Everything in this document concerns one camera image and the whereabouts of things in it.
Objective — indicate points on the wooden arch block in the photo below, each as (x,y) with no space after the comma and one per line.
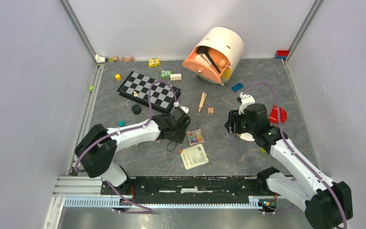
(127,59)

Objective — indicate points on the black round cap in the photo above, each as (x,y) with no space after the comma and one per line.
(136,109)

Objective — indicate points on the white lego brick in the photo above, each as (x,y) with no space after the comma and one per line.
(176,77)

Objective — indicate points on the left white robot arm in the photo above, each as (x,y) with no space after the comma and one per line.
(96,150)

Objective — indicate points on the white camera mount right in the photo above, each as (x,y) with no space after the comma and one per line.
(245,100)

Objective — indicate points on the green lego brick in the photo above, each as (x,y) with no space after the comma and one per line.
(263,150)

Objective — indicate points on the yellow small cube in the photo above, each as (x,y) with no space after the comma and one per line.
(118,77)

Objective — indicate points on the small wooden cube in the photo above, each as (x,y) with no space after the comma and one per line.
(210,111)

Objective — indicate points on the black makeup brush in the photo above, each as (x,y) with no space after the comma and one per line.
(205,50)

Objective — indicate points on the black white checkerboard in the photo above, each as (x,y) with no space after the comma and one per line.
(162,97)

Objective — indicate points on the red blue brick stack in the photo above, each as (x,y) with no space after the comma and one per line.
(281,54)

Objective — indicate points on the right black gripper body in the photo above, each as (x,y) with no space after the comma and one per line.
(243,125)

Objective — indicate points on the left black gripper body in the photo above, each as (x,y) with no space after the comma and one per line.
(179,133)

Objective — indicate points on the blue lego brick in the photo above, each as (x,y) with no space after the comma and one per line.
(237,87)

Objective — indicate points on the red plastic toy piece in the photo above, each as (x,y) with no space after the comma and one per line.
(277,115)

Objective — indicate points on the colourful eyeshadow palette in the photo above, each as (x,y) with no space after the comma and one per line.
(195,137)

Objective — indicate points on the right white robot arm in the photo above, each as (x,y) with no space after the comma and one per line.
(326,204)

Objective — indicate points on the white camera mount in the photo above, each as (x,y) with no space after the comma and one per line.
(245,100)
(183,108)

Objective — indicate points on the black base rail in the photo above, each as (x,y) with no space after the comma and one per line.
(193,189)

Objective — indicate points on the small orange sponge ball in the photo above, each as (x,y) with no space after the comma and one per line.
(221,64)

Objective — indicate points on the orange top drawer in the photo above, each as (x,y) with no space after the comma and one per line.
(209,73)

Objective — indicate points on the green number block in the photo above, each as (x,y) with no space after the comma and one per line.
(165,74)

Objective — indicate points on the white gold oval case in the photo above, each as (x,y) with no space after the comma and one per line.
(246,137)

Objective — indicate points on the white paper sachet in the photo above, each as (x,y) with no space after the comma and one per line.
(194,156)

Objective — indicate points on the cream round drawer cabinet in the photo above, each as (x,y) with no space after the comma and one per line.
(226,41)

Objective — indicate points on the wooden handled makeup tool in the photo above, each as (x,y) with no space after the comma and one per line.
(202,101)

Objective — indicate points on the yellow owl toy block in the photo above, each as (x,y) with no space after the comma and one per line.
(155,62)

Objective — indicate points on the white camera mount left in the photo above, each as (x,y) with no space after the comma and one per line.
(183,108)

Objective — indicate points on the teal small cube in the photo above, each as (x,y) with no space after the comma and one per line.
(121,123)

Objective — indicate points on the white corner bracket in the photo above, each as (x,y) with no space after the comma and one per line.
(99,59)

